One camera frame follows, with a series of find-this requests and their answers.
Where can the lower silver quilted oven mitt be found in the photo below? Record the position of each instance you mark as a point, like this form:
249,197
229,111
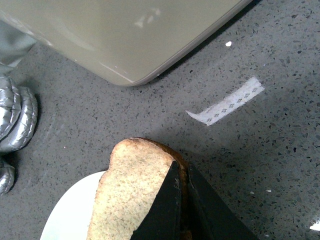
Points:
7,177

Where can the white round plate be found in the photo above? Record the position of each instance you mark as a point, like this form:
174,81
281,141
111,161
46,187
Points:
71,216

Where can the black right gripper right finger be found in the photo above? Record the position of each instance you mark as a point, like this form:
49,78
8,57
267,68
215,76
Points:
209,217

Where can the silver quilted oven mitt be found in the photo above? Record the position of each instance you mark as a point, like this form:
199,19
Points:
18,115
7,177

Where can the grey curtain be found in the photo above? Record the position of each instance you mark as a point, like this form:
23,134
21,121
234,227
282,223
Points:
14,45

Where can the white patterned tape strip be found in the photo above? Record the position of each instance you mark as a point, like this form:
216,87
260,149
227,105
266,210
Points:
250,89

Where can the slice of brown bread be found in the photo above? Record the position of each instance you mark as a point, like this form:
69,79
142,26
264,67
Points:
126,191

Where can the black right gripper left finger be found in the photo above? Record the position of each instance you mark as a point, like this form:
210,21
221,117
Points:
163,220

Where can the upper silver quilted oven mitt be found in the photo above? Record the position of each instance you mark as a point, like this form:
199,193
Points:
18,115

